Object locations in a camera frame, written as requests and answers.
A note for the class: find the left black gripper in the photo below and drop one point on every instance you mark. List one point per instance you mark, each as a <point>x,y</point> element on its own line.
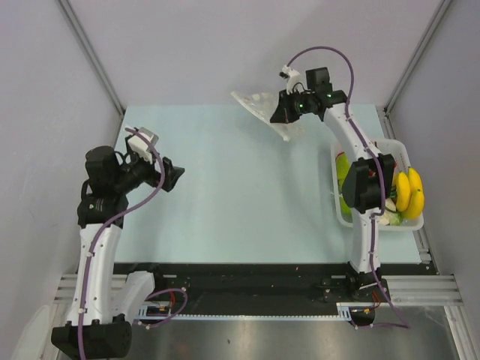
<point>171,174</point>

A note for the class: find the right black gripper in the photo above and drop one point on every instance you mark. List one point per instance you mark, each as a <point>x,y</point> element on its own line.
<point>283,114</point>

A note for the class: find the clear zip top bag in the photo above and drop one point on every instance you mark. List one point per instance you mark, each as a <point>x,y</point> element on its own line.
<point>263,105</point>

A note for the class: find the yellow banana bunch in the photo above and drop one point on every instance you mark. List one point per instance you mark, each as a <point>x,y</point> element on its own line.
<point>410,196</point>

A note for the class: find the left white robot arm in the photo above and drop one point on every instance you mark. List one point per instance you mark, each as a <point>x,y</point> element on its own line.
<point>99,323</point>

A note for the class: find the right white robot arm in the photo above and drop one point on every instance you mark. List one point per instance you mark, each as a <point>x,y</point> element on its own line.
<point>369,177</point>

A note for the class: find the green apple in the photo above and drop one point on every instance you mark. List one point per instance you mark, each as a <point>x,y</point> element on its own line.
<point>342,166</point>

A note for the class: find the white plastic basket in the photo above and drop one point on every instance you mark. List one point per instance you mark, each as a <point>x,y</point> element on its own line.
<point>399,152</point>

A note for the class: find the white green cabbage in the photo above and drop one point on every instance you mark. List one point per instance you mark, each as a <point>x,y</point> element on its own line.
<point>391,216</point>

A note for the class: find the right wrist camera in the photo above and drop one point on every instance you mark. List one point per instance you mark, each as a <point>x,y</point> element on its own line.
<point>291,76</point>

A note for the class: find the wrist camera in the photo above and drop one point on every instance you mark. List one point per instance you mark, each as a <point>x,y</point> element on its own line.
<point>291,76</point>
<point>139,144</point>

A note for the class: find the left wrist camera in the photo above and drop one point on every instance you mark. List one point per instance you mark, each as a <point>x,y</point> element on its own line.
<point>139,144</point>

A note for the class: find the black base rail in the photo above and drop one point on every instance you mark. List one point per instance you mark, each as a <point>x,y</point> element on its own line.
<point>266,290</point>

